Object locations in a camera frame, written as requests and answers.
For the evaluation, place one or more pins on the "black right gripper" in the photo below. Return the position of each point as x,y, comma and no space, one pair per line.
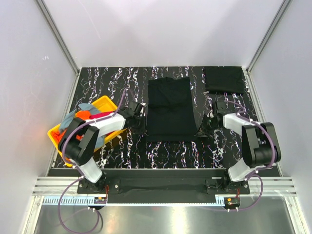
204,131

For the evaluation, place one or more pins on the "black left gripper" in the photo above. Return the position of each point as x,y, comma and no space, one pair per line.
142,129

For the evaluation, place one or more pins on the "black t-shirt with blue logo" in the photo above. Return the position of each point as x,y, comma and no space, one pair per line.
170,114

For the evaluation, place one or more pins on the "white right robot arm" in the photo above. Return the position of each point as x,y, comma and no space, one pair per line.
260,148

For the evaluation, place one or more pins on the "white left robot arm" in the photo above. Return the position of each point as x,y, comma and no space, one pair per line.
80,139

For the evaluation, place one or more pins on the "yellow plastic bin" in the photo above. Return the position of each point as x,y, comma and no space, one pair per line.
104,104

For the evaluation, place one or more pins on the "folded black t-shirt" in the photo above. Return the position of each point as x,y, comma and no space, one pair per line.
224,79

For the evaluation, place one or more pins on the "red t-shirt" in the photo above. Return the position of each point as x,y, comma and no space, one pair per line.
95,116

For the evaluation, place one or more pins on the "light blue grey t-shirt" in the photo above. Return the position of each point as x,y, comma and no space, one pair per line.
87,107

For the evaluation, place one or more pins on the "orange t-shirt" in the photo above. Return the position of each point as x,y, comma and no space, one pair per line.
65,124

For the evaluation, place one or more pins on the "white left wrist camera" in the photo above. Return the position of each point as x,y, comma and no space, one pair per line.
143,108

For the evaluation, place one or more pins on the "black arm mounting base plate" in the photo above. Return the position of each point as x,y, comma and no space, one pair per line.
158,184

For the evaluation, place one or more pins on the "aluminium frame post right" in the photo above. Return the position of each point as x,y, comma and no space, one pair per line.
269,33

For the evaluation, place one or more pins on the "aluminium frame post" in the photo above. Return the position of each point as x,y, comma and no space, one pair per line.
269,33
57,35

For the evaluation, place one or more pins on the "aluminium frame post left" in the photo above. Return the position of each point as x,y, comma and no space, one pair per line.
57,35

